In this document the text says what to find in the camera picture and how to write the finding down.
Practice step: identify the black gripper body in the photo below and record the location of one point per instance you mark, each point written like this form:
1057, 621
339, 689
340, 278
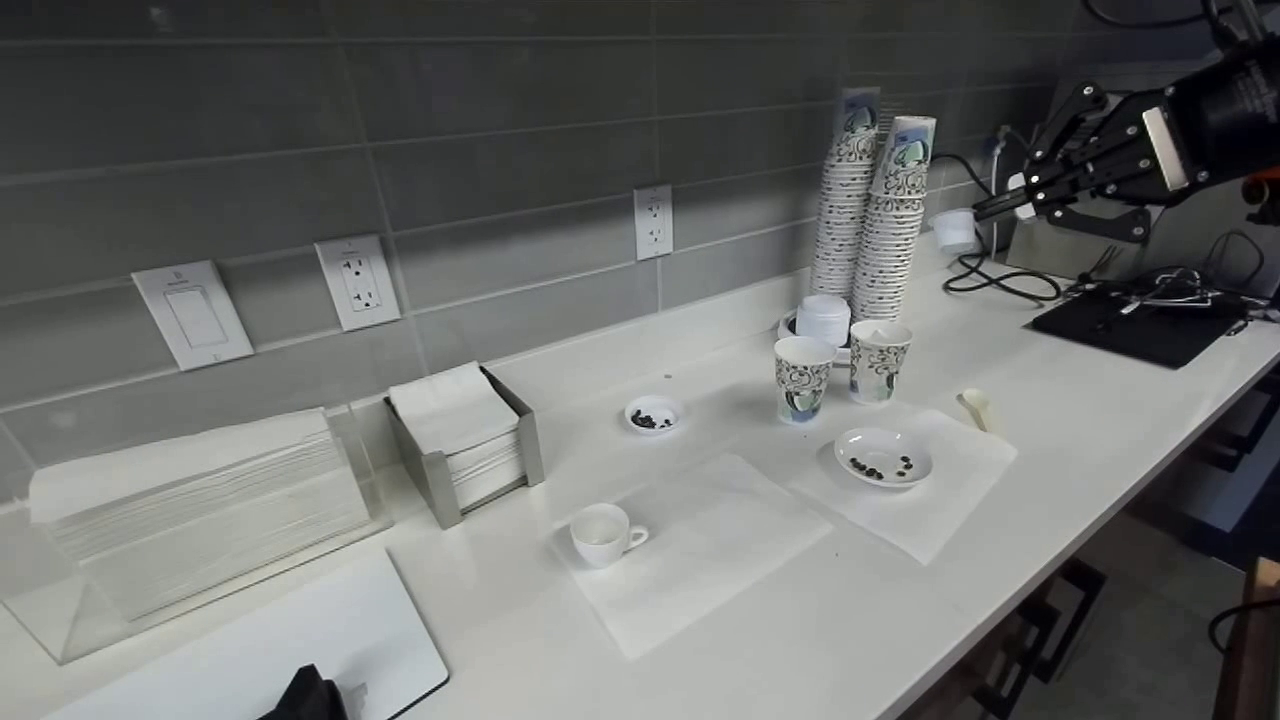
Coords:
1205, 121

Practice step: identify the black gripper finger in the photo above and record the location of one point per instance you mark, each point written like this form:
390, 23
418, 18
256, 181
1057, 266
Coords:
1104, 206
1084, 126

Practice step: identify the dark robot base cart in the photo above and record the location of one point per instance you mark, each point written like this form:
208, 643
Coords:
1215, 494

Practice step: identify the small white mug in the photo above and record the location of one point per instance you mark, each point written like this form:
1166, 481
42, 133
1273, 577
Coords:
601, 534

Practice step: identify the black rectangular pad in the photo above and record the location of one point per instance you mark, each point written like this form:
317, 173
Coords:
1145, 324

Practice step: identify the tall patterned paper cup stack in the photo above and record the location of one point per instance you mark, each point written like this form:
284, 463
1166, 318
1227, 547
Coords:
895, 226
841, 202

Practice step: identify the cream plastic spoon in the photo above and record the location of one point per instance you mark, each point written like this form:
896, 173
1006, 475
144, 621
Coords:
976, 407

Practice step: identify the white lid stack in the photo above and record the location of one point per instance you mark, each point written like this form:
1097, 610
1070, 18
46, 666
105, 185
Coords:
820, 321

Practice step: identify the white paper napkin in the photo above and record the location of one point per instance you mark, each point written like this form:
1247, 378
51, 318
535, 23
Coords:
706, 547
933, 506

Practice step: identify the dark coffee beans pile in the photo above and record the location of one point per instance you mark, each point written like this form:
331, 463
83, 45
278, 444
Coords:
649, 418
872, 468

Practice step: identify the small white saucer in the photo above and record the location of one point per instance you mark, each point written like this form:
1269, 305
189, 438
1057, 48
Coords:
652, 428

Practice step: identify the metal napkin dispenser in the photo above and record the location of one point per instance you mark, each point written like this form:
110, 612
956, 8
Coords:
531, 444

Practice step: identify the white napkin stack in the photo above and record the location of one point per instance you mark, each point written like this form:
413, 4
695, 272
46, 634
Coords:
454, 407

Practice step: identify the white flat board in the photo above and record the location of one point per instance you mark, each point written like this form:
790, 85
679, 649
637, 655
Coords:
334, 643

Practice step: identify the black cloth object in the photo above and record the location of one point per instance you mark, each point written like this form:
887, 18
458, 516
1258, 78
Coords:
304, 697

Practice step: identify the clear acrylic box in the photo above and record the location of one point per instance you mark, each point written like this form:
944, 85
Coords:
83, 601

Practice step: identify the black metal stand frame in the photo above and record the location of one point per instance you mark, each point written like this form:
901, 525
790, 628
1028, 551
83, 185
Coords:
1052, 601

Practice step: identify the white duplex wall outlet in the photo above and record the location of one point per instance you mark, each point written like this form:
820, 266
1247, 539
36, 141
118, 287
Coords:
359, 283
652, 223

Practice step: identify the white wall switch plate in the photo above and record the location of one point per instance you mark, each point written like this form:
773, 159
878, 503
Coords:
189, 312

